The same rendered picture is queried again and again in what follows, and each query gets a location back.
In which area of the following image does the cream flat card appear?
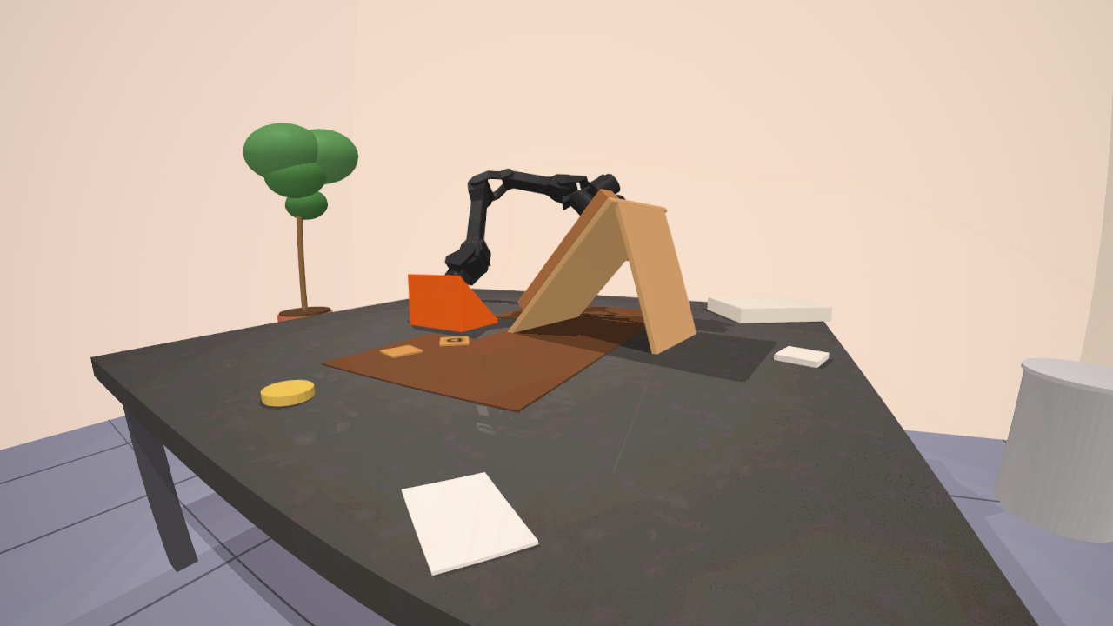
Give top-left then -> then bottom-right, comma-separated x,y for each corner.
402,473 -> 538,576

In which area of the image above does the yellow flat disc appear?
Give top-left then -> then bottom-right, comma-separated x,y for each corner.
262,380 -> 315,407

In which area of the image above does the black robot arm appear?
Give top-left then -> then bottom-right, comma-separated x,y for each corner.
444,169 -> 620,285

